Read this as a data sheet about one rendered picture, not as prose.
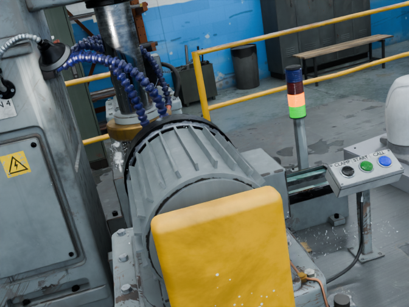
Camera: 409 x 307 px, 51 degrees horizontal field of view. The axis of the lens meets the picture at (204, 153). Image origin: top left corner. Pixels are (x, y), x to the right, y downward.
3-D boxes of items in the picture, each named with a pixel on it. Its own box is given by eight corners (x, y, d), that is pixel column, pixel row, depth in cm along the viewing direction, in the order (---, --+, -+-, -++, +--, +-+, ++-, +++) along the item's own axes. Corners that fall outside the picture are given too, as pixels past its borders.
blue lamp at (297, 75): (290, 84, 153) (288, 71, 151) (283, 81, 158) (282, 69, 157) (305, 80, 154) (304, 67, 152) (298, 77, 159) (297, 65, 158)
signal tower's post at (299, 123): (298, 178, 165) (286, 70, 150) (290, 170, 172) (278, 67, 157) (318, 172, 166) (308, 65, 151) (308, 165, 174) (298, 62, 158)
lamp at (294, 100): (292, 108, 156) (291, 96, 155) (285, 105, 162) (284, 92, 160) (307, 104, 157) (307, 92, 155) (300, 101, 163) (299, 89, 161)
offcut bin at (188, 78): (209, 94, 650) (199, 39, 620) (221, 99, 608) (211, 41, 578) (176, 103, 636) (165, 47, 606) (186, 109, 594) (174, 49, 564)
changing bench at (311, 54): (378, 63, 641) (377, 34, 626) (394, 65, 612) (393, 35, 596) (295, 85, 608) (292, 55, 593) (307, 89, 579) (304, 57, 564)
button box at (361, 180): (336, 198, 106) (341, 186, 102) (324, 176, 110) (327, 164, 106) (399, 181, 108) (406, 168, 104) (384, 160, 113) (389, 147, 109)
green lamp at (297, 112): (293, 120, 158) (292, 108, 156) (287, 116, 163) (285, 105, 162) (308, 116, 159) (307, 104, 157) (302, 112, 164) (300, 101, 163)
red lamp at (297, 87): (291, 96, 155) (290, 84, 153) (284, 92, 160) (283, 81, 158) (307, 92, 155) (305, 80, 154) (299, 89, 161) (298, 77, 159)
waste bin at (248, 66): (254, 81, 673) (249, 42, 651) (265, 85, 638) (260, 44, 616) (231, 88, 663) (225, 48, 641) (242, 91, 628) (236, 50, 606)
